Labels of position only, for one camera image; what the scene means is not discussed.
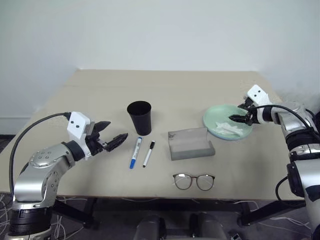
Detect blue whiteboard marker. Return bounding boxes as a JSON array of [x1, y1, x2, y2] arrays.
[[128, 136, 145, 171]]

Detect dark rounded robot shape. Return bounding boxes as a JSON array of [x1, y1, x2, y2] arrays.
[[133, 214, 168, 240], [192, 211, 228, 240]]

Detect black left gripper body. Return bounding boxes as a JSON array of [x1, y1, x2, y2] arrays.
[[84, 121, 110, 158]]

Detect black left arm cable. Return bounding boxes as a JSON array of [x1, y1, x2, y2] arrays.
[[9, 112, 73, 201]]

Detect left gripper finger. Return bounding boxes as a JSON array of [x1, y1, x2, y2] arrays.
[[95, 120, 112, 134], [104, 133, 129, 153]]

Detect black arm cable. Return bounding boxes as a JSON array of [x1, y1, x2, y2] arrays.
[[250, 104, 320, 202], [9, 112, 73, 201]]

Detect white floor cable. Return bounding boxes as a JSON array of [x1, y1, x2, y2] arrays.
[[269, 215, 313, 230], [52, 214, 67, 240], [0, 191, 16, 237]]

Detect crumpled white tissue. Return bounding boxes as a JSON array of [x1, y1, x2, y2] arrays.
[[214, 121, 245, 137]]

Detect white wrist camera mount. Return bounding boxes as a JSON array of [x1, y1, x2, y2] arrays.
[[246, 84, 273, 124], [66, 111, 94, 161]]

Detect pale green plate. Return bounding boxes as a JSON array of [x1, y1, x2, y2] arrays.
[[202, 103, 254, 141]]

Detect black table leg frame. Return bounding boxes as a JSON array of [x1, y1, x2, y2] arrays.
[[235, 199, 307, 228], [50, 197, 101, 231]]

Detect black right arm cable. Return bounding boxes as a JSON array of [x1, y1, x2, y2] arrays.
[[250, 104, 320, 202]]

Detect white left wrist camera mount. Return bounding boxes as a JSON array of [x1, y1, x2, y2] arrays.
[[66, 111, 94, 161]]

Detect black whiteboard marker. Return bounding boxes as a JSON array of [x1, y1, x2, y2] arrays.
[[142, 140, 156, 169]]

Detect brown round-rimmed glasses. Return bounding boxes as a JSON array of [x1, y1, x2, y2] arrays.
[[172, 172, 217, 192]]

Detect black plastic cup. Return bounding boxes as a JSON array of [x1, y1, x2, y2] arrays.
[[126, 100, 153, 136]]

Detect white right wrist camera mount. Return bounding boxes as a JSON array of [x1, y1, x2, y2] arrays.
[[246, 84, 273, 124]]

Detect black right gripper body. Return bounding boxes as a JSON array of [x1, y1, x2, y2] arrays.
[[243, 98, 261, 126]]

